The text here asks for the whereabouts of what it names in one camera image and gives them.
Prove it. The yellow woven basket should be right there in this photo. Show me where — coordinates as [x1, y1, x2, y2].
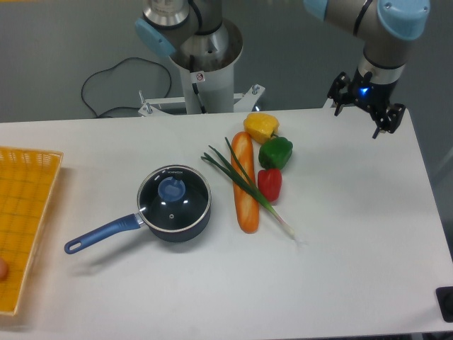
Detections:
[1, 147, 64, 316]

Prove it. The baguette bread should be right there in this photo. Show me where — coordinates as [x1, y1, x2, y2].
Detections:
[231, 132, 259, 234]

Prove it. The green spring onion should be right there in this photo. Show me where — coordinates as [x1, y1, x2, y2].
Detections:
[201, 137, 308, 247]

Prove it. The yellow bell pepper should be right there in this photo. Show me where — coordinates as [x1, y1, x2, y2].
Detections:
[243, 112, 280, 145]

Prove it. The black object at table edge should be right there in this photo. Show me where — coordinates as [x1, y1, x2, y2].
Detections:
[435, 286, 453, 323]

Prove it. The dark blue saucepan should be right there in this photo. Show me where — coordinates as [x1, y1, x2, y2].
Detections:
[64, 165, 212, 255]

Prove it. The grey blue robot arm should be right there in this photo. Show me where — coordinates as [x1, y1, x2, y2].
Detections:
[135, 1, 430, 134]

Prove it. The red bell pepper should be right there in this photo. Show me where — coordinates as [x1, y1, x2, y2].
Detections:
[258, 169, 282, 203]

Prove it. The black cable on floor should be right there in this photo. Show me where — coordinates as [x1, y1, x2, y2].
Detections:
[81, 57, 173, 119]

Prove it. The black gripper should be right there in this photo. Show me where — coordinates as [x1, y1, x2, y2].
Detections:
[327, 65, 406, 139]

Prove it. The green bell pepper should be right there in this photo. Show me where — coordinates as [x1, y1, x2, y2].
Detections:
[258, 137, 293, 170]

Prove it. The glass lid with blue knob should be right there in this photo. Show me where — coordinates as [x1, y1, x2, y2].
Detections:
[137, 165, 212, 232]

